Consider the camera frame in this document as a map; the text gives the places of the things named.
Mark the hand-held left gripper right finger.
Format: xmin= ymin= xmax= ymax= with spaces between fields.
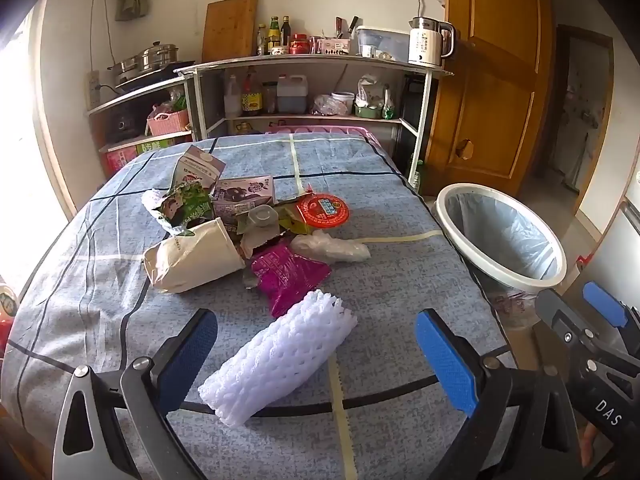
xmin=415 ymin=308 xmax=583 ymax=480

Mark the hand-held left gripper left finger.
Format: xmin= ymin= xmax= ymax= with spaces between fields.
xmin=52 ymin=308 xmax=219 ymax=480

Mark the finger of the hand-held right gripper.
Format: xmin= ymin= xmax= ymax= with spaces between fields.
xmin=534 ymin=288 xmax=640 ymax=382
xmin=581 ymin=281 xmax=640 ymax=356

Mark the white foam fruit net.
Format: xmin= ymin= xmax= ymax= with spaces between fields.
xmin=198 ymin=289 xmax=357 ymax=428

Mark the beige paper cup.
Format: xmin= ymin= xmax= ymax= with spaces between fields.
xmin=143 ymin=217 xmax=247 ymax=295

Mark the translucent bin liner bag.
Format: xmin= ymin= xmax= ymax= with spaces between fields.
xmin=444 ymin=191 xmax=557 ymax=325

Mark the purple snack packet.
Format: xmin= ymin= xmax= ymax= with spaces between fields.
xmin=250 ymin=242 xmax=332 ymax=318

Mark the pale green wrapper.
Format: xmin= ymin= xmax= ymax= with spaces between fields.
xmin=239 ymin=224 xmax=287 ymax=261

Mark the white trash bin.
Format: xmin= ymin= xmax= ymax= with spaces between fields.
xmin=431 ymin=182 xmax=568 ymax=295

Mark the green snack packet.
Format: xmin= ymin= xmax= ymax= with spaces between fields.
xmin=141 ymin=180 xmax=216 ymax=238

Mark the grey plastic cup lid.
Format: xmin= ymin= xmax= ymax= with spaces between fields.
xmin=248 ymin=206 xmax=280 ymax=228

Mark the clear plastic bag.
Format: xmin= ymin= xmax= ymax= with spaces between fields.
xmin=290 ymin=230 xmax=372 ymax=266

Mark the brown purple carton box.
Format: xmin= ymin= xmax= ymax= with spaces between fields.
xmin=212 ymin=175 xmax=276 ymax=221

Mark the grey milk carton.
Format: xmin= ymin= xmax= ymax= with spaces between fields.
xmin=175 ymin=144 xmax=225 ymax=196

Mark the person's right forearm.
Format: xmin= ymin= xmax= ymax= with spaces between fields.
xmin=581 ymin=422 xmax=617 ymax=480

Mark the grey refrigerator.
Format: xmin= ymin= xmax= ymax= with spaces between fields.
xmin=582 ymin=199 xmax=640 ymax=306

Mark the blue checked blanket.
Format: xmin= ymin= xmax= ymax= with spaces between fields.
xmin=0 ymin=132 xmax=516 ymax=480

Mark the pale masking tape strip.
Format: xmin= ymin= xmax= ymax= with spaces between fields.
xmin=369 ymin=231 xmax=444 ymax=245
xmin=289 ymin=135 xmax=305 ymax=197
xmin=327 ymin=360 xmax=359 ymax=480

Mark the green red carton box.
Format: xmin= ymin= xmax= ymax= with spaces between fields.
xmin=100 ymin=132 xmax=193 ymax=181

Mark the pink woven basket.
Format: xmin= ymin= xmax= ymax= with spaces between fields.
xmin=146 ymin=109 xmax=191 ymax=137

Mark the black rice cooker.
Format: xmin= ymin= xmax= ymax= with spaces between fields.
xmin=107 ymin=112 xmax=143 ymax=143

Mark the wooden door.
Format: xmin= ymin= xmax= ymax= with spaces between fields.
xmin=425 ymin=0 xmax=556 ymax=201

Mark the black panel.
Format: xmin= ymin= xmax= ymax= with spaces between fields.
xmin=404 ymin=75 xmax=431 ymax=161

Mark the pink lidded storage box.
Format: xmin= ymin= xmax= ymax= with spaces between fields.
xmin=265 ymin=126 xmax=381 ymax=146

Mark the yellow label sauce bottle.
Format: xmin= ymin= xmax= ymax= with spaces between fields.
xmin=241 ymin=74 xmax=264 ymax=116

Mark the low white shelf rack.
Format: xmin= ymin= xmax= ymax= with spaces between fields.
xmin=87 ymin=75 xmax=196 ymax=161

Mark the plastic jug dark liquid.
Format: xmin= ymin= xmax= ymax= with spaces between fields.
xmin=276 ymin=74 xmax=307 ymax=113

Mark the black cooktop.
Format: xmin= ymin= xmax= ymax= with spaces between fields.
xmin=115 ymin=62 xmax=196 ymax=93

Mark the crumpled bag of food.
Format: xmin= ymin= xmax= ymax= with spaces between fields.
xmin=311 ymin=94 xmax=341 ymax=116

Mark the white printed bag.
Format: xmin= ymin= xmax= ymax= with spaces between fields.
xmin=356 ymin=74 xmax=383 ymax=106

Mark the small steel pot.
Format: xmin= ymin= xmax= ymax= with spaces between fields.
xmin=106 ymin=57 xmax=141 ymax=80

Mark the steel steamer pot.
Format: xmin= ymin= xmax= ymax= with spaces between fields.
xmin=137 ymin=42 xmax=180 ymax=72

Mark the white electric kettle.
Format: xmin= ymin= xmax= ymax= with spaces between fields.
xmin=407 ymin=16 xmax=457 ymax=67

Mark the tall white shelf rack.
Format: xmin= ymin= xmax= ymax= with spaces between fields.
xmin=175 ymin=55 xmax=456 ymax=188

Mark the clear plastic storage box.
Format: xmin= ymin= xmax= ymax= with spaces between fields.
xmin=354 ymin=26 xmax=412 ymax=61

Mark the wooden cutting board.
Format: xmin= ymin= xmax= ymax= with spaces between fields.
xmin=201 ymin=0 xmax=259 ymax=63

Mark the pink utensil basket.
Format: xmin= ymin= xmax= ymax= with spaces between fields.
xmin=317 ymin=35 xmax=351 ymax=56

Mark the wooden door frame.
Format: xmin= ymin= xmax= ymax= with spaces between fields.
xmin=537 ymin=24 xmax=617 ymax=211

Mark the black power cable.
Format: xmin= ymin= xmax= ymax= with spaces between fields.
xmin=89 ymin=0 xmax=115 ymax=95

